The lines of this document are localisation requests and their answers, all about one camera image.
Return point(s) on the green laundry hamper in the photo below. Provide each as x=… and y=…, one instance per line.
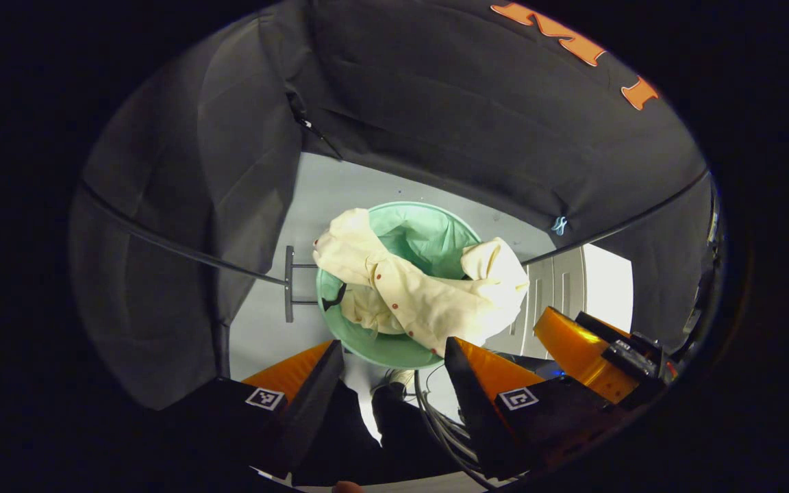
x=422, y=233

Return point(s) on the small blue clip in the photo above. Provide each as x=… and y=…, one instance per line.
x=559, y=225

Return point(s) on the cream button shirt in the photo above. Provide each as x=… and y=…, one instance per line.
x=429, y=301

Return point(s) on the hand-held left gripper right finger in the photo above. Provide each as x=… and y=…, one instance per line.
x=473, y=418

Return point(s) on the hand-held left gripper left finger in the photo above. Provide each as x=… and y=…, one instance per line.
x=309, y=411

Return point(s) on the person's black trousers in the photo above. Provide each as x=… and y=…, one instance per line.
x=340, y=445

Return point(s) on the black metal clothes rack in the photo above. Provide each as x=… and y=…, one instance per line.
x=289, y=287

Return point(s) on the black backdrop cloth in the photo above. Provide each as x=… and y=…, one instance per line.
x=435, y=103

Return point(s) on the person's shoe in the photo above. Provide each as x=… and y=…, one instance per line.
x=394, y=383

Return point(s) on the white panelled cabinet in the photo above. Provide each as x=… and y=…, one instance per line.
x=559, y=287

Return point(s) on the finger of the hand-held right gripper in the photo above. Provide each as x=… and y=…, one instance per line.
x=572, y=346

